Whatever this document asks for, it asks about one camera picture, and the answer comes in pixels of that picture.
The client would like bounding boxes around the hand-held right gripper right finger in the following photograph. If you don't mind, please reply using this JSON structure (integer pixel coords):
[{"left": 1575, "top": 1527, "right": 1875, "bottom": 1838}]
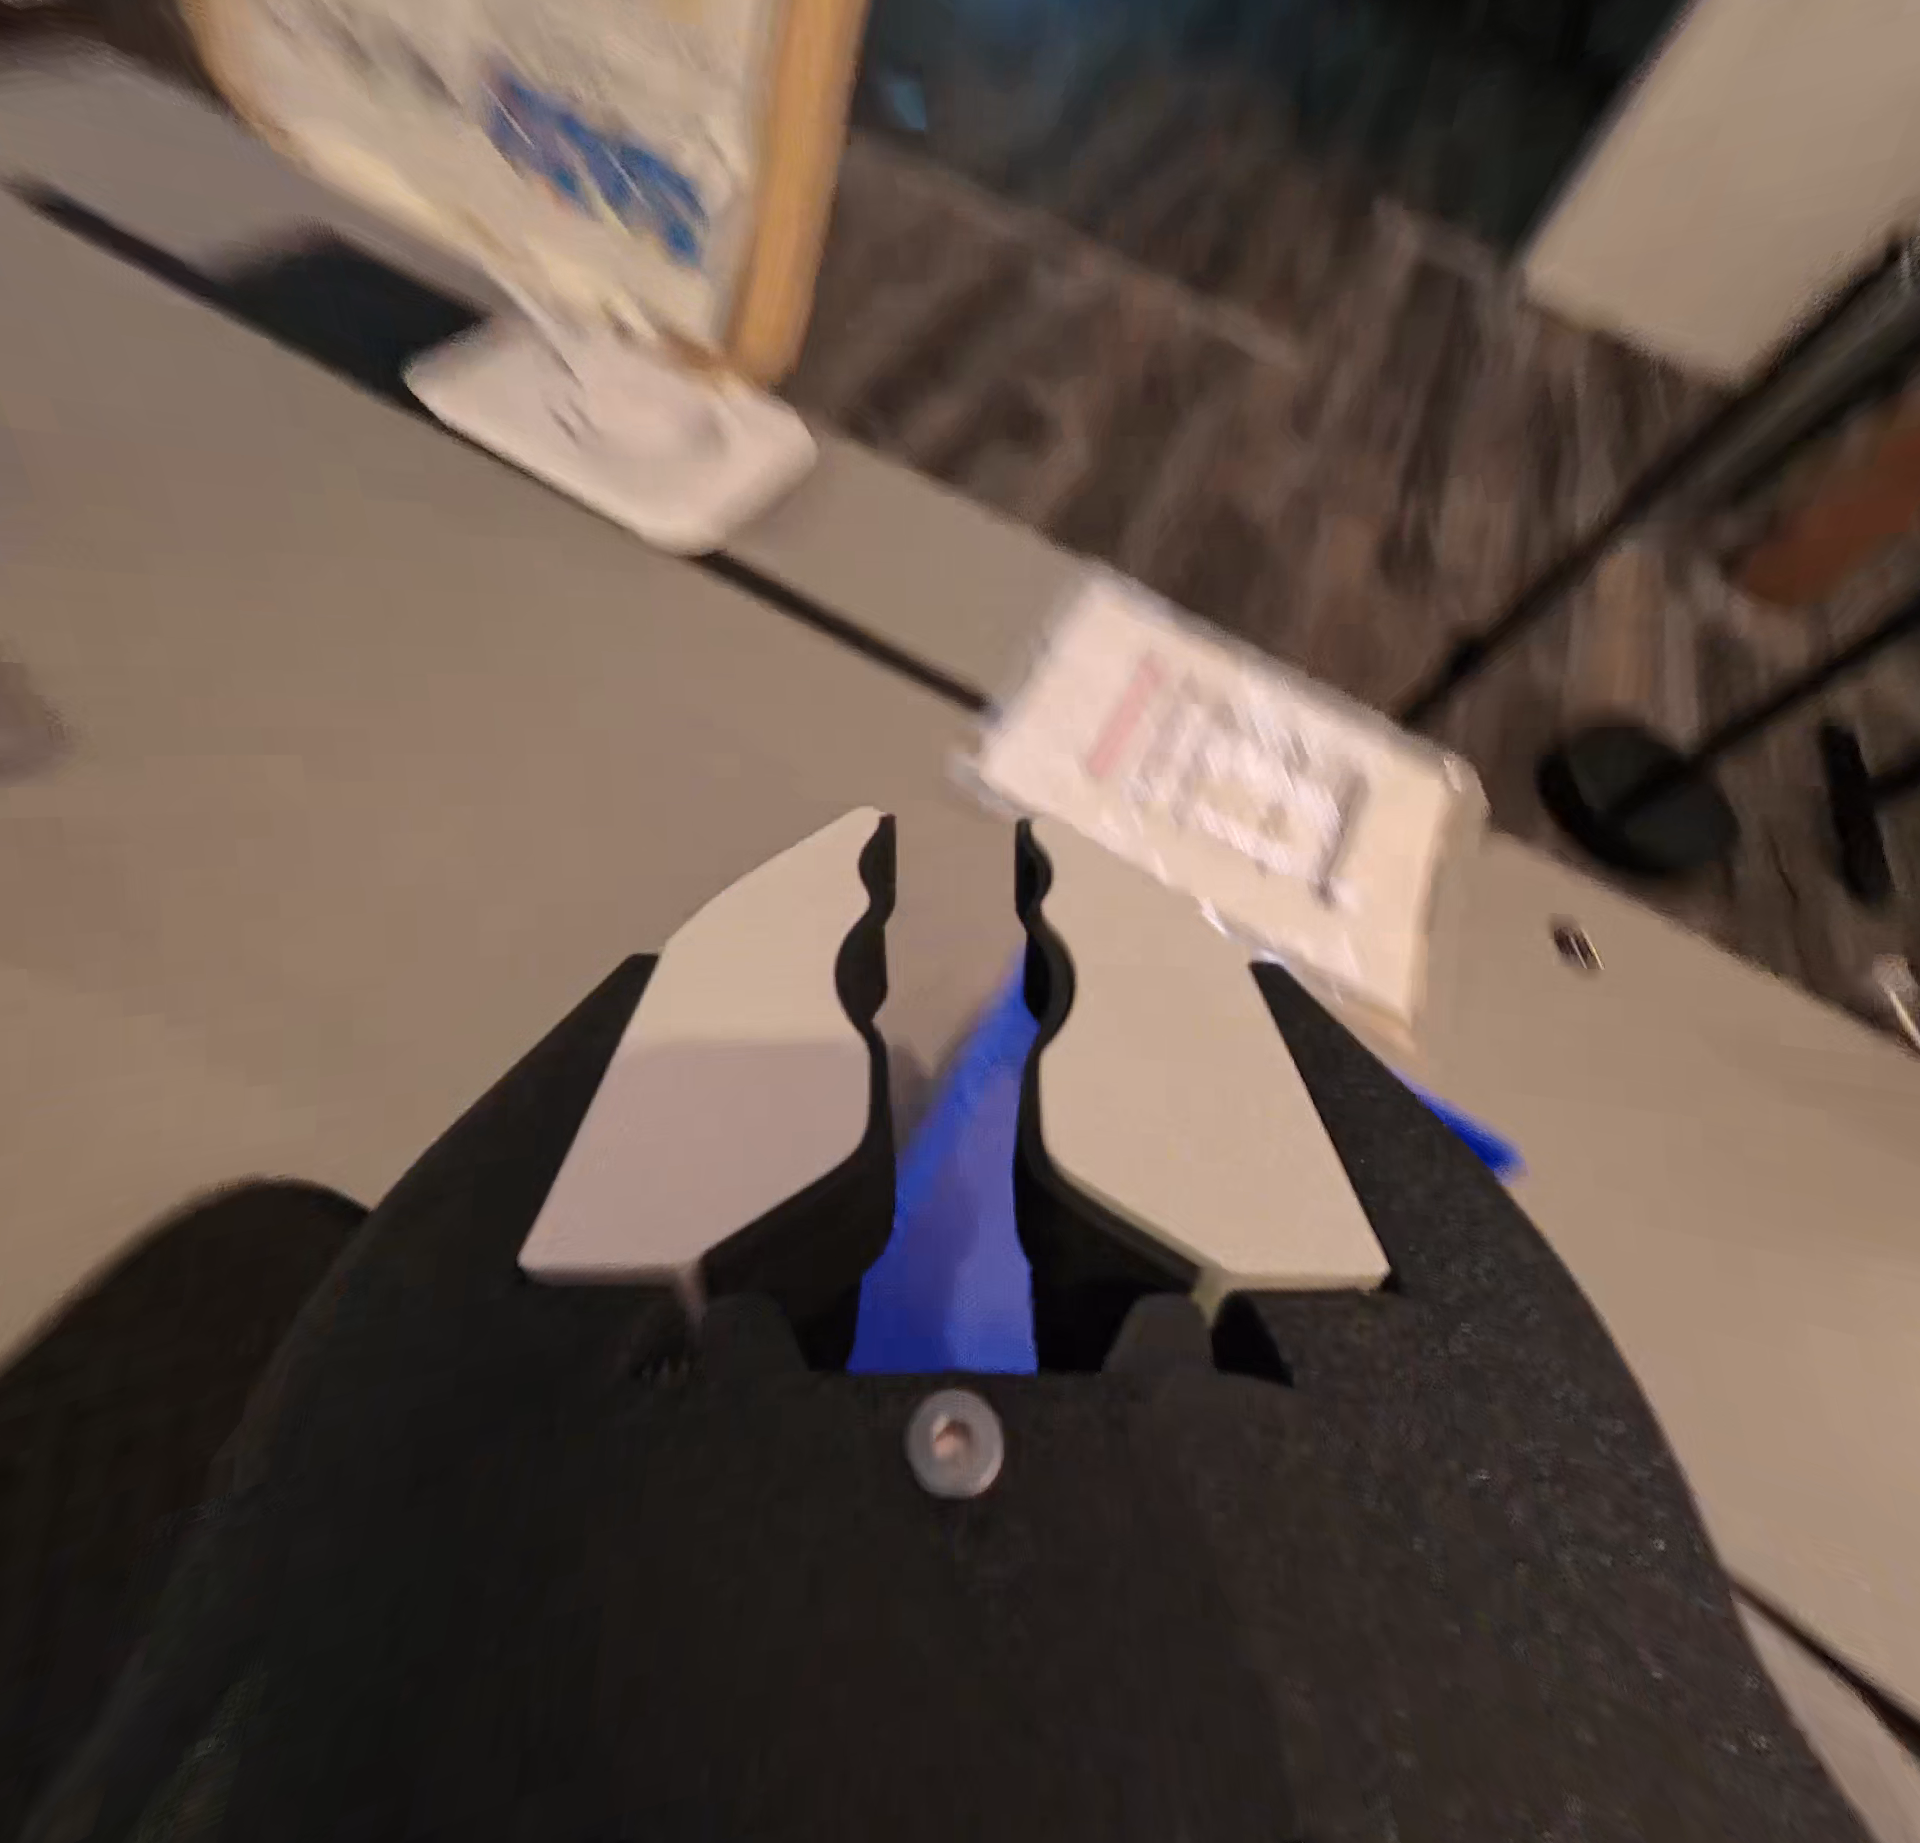
[{"left": 1013, "top": 816, "right": 1392, "bottom": 1317}]

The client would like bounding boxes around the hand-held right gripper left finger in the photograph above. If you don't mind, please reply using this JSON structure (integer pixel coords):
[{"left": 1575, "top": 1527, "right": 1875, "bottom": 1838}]
[{"left": 513, "top": 805, "right": 903, "bottom": 1294}]

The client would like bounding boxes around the blue plastic bin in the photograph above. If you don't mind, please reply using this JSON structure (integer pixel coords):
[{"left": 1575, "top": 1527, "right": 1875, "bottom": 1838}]
[{"left": 845, "top": 955, "right": 1528, "bottom": 1381}]

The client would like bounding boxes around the laminated paper sheet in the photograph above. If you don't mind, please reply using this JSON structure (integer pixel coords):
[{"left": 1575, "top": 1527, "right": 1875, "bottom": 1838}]
[{"left": 960, "top": 574, "right": 1489, "bottom": 1030}]

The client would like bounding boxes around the black display floor stand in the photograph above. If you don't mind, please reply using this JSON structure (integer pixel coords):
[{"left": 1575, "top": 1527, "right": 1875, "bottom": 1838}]
[{"left": 1396, "top": 237, "right": 1920, "bottom": 876}]

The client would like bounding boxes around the wooden instruction board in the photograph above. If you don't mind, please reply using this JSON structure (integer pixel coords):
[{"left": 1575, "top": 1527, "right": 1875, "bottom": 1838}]
[{"left": 171, "top": 0, "right": 887, "bottom": 381}]

